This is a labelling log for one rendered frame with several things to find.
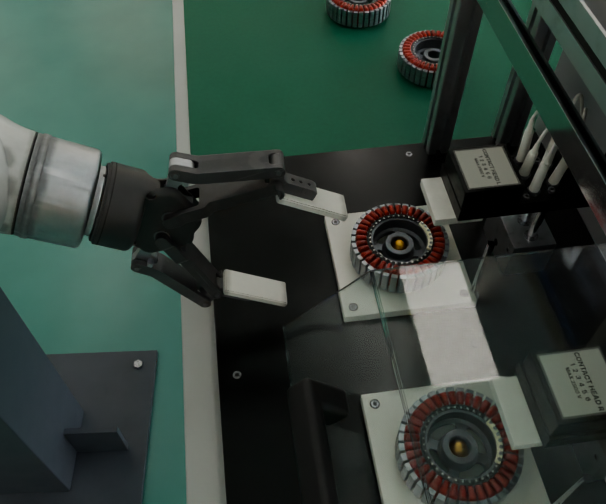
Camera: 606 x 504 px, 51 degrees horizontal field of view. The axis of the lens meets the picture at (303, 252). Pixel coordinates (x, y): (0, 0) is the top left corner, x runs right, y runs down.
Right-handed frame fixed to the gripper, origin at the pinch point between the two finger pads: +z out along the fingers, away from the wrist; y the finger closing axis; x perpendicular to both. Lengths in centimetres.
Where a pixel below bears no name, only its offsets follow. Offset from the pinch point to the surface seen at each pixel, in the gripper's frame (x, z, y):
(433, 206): -4.5, 12.6, -6.7
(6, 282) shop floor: -71, -29, 105
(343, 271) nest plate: -4.9, 8.7, 6.2
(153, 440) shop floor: -25, 9, 91
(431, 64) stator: -41.4, 23.8, -5.1
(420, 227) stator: -7.7, 15.6, -1.0
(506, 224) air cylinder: -6.3, 23.8, -5.9
